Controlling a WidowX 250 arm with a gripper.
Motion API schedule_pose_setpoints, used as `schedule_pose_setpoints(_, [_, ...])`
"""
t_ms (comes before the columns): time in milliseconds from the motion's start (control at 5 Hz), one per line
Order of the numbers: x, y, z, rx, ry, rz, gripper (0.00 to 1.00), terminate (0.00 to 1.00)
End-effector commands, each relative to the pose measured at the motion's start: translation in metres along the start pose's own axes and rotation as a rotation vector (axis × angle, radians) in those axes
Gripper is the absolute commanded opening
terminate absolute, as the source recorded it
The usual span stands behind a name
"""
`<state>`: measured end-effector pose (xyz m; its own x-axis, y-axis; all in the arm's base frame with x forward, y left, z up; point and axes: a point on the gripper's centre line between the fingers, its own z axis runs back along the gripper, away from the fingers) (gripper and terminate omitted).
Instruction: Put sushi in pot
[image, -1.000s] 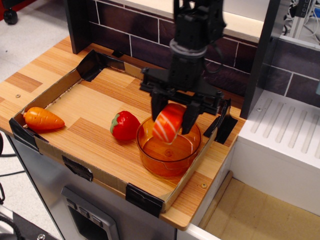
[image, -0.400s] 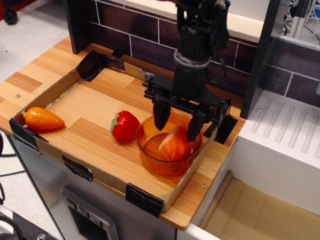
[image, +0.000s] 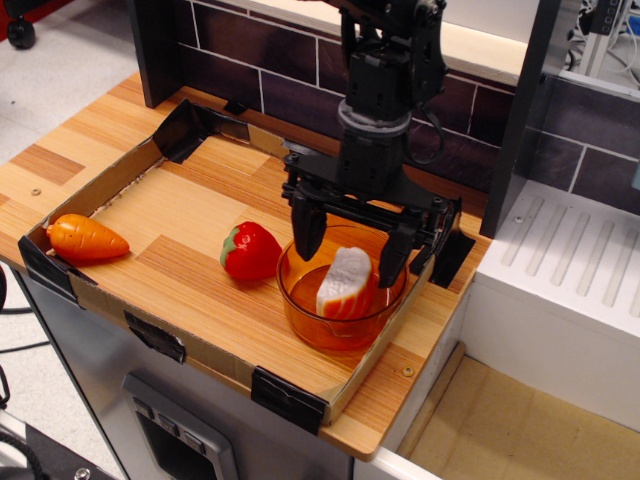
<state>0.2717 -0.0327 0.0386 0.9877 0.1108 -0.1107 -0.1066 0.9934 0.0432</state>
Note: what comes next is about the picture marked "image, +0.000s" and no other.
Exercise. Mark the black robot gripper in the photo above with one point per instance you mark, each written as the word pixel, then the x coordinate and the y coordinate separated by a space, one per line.
pixel 365 183

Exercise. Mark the salmon sushi toy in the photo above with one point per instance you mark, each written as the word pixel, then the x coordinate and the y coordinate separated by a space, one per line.
pixel 347 290

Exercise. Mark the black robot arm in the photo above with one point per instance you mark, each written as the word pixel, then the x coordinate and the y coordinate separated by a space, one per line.
pixel 395 66

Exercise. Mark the orange transparent plastic pot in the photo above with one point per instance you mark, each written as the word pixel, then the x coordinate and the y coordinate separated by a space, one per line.
pixel 299 281

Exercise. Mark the cardboard fence with black tape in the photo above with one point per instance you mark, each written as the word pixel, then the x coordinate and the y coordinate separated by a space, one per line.
pixel 174 198

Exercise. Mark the red toy strawberry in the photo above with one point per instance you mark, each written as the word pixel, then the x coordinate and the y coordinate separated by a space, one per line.
pixel 250 252

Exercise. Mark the white toy sink drainboard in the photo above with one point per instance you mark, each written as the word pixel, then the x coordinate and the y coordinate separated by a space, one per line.
pixel 555 302

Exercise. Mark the grey toy oven front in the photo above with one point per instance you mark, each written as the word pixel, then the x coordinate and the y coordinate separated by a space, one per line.
pixel 152 410

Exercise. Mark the orange toy carrot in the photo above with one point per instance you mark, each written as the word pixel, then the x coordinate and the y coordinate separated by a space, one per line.
pixel 78 237

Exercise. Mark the black caster wheel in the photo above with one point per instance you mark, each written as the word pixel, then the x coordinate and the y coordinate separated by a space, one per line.
pixel 21 33

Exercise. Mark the dark grey right post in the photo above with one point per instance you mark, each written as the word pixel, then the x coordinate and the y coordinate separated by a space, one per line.
pixel 544 60

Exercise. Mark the dark grey post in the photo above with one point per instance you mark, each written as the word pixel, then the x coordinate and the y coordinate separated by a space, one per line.
pixel 157 49
pixel 544 60

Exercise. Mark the dark grey left post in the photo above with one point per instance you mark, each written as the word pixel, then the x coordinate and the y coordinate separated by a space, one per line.
pixel 157 49

